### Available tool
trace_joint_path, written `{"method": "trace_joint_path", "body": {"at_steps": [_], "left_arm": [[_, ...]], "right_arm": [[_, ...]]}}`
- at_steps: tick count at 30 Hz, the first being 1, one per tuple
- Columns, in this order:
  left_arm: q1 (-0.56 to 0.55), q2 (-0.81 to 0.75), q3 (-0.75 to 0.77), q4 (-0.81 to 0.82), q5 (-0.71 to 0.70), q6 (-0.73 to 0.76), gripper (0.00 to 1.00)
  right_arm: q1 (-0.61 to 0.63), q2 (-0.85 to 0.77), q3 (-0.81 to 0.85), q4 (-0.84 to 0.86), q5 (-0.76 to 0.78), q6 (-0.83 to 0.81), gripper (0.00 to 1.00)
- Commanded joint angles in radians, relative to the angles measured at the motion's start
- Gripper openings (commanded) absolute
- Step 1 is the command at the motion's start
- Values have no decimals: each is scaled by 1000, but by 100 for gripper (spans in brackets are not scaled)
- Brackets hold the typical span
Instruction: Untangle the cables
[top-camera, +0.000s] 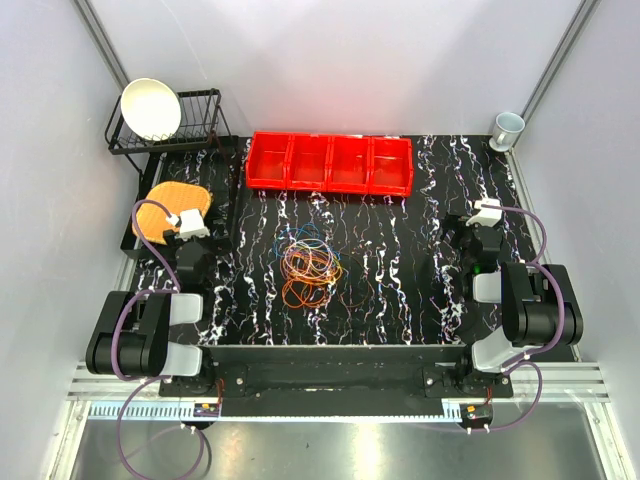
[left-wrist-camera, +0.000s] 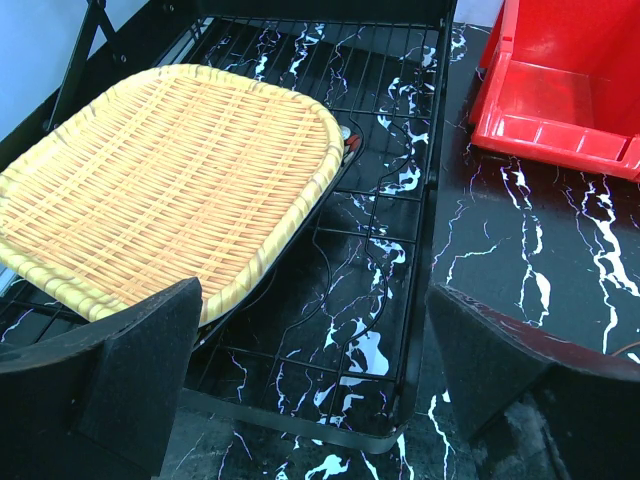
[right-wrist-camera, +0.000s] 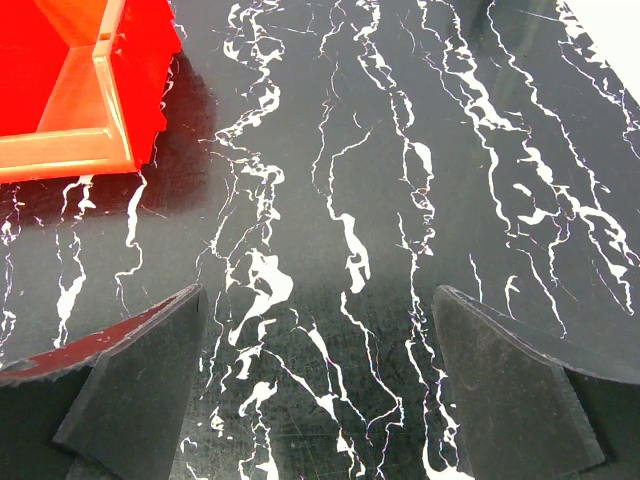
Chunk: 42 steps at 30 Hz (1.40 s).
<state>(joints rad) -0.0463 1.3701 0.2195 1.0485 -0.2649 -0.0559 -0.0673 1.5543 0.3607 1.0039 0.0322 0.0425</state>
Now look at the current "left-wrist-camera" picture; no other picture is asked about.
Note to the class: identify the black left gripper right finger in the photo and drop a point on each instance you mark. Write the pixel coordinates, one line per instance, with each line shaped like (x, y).
(532, 405)

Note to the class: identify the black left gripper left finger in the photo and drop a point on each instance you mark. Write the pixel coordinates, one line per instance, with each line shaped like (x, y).
(99, 401)

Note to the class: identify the woven bamboo tray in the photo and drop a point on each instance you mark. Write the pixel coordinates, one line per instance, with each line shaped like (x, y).
(175, 172)

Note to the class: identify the black wire dish rack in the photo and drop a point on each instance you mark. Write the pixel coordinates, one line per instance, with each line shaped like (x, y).
(329, 345)

